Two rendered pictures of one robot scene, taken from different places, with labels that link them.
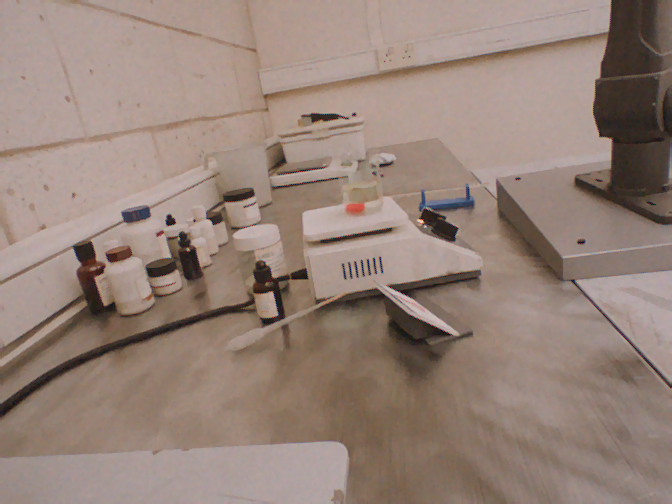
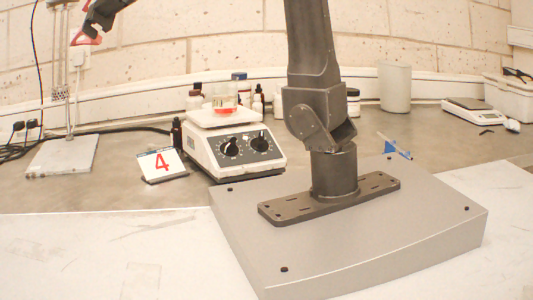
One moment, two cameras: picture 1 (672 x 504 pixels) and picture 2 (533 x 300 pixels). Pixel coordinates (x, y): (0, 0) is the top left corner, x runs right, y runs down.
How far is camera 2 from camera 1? 0.96 m
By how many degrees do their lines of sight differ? 62
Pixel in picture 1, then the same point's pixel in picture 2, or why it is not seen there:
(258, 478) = (81, 161)
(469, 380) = (116, 184)
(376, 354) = (138, 169)
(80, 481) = (87, 145)
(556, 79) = not seen: outside the picture
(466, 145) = not seen: outside the picture
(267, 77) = (511, 32)
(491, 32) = not seen: outside the picture
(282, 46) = (524, 13)
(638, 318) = (156, 215)
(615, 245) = (221, 198)
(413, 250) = (200, 144)
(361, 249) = (190, 131)
